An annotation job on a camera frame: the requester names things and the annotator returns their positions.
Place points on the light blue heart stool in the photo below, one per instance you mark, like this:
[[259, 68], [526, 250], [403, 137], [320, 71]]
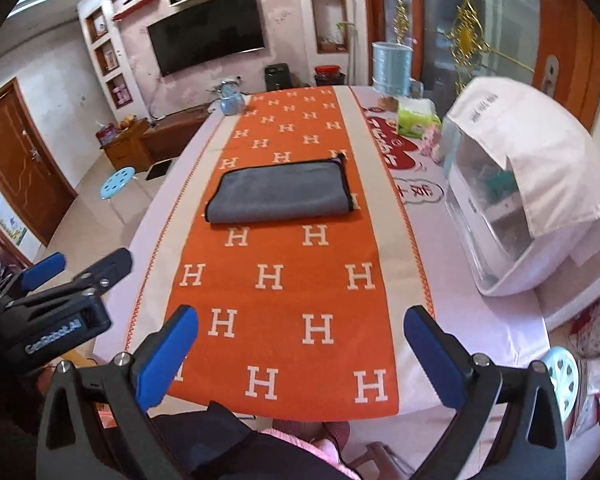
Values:
[[564, 375]]

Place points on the black flat-screen television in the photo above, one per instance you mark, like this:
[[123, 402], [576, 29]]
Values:
[[202, 33]]

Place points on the red lidded black pot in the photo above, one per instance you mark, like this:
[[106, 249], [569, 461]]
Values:
[[329, 75]]

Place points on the brown wooden TV cabinet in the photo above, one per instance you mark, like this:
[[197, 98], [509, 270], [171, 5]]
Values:
[[144, 144]]

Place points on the blue round plastic stool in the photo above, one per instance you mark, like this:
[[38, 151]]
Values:
[[116, 183]]

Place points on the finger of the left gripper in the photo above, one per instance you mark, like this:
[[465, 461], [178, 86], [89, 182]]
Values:
[[42, 272], [107, 272]]

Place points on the purple and grey towel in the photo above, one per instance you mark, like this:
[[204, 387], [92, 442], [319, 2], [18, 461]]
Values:
[[291, 191]]

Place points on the brown wooden door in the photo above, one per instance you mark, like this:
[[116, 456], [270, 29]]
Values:
[[30, 179]]

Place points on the light blue water jug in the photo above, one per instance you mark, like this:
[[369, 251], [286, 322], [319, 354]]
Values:
[[392, 68]]

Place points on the red wall shelf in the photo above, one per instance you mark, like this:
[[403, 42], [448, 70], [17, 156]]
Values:
[[130, 8]]

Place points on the pink block flower toy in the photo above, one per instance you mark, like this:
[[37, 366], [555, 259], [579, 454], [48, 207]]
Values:
[[431, 148]]

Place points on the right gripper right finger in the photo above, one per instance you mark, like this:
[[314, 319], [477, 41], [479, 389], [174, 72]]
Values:
[[441, 356]]

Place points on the green tissue pack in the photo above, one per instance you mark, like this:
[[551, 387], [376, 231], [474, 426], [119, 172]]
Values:
[[416, 116]]

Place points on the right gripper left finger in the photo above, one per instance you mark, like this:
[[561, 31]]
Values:
[[160, 356]]

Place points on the orange H-pattern table runner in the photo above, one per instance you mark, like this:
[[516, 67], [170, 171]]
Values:
[[299, 319]]

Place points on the white countertop dish cabinet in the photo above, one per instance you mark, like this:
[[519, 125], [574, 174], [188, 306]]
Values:
[[486, 208]]

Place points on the white printed tablecloth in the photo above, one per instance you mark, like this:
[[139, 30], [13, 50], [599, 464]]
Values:
[[510, 330]]

